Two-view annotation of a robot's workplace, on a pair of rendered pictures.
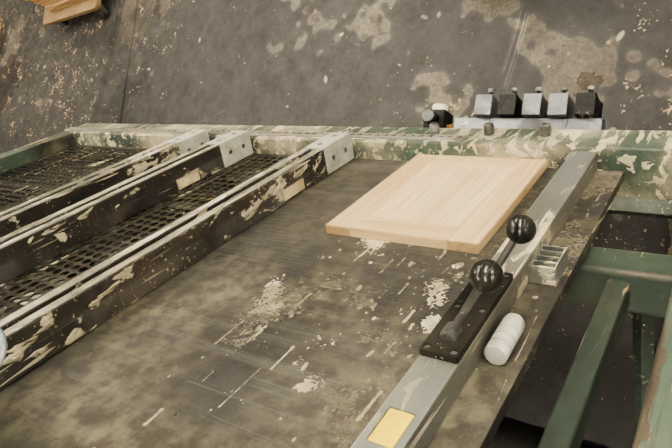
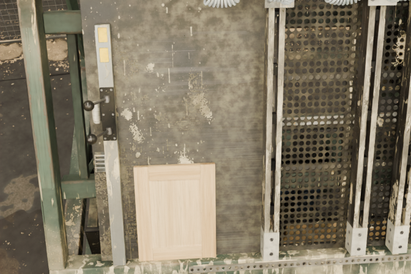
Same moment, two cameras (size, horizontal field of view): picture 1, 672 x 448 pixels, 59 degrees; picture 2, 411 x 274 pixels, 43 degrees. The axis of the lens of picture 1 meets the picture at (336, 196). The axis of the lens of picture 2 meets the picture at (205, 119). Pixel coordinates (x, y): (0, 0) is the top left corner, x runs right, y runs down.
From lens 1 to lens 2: 1.46 m
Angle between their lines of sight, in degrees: 53
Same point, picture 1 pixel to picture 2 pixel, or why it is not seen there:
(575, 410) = (74, 103)
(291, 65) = not seen: outside the picture
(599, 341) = (78, 139)
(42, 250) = (358, 89)
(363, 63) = not seen: outside the picture
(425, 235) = (159, 168)
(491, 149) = (169, 262)
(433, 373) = (104, 81)
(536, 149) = (144, 264)
